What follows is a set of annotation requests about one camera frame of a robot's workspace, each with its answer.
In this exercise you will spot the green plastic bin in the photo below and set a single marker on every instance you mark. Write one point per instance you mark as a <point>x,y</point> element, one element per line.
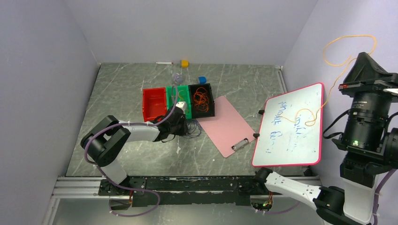
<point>182,92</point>

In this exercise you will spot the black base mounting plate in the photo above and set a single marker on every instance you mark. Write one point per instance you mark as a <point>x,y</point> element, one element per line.
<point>148,191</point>

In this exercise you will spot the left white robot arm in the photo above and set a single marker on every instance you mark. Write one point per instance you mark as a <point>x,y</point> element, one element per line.
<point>105,141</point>

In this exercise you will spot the pink clipboard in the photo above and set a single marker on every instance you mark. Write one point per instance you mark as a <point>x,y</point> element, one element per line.
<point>228,130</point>

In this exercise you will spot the black plastic bin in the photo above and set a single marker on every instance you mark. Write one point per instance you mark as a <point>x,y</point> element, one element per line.
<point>202,101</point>

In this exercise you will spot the blue cube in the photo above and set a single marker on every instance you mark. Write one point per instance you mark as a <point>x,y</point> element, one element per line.
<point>202,80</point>

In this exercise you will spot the red plastic bin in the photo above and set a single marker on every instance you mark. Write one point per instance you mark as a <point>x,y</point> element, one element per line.
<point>154,103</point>

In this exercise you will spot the aluminium rail frame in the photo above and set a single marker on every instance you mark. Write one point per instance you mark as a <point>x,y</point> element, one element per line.
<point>74,188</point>

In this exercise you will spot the yellow cube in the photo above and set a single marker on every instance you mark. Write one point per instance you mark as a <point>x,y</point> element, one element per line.
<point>184,63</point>

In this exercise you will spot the pink-framed whiteboard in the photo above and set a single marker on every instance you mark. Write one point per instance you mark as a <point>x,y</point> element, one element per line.
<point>290,130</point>

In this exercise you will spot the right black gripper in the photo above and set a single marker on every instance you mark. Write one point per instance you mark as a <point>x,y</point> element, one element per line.
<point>368,75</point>

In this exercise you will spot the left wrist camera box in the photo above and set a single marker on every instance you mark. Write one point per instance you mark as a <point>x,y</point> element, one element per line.
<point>184,106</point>

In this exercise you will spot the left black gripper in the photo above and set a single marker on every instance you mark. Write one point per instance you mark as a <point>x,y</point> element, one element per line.
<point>184,131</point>

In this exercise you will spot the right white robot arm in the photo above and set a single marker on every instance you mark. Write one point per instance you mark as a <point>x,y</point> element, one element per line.
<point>364,175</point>

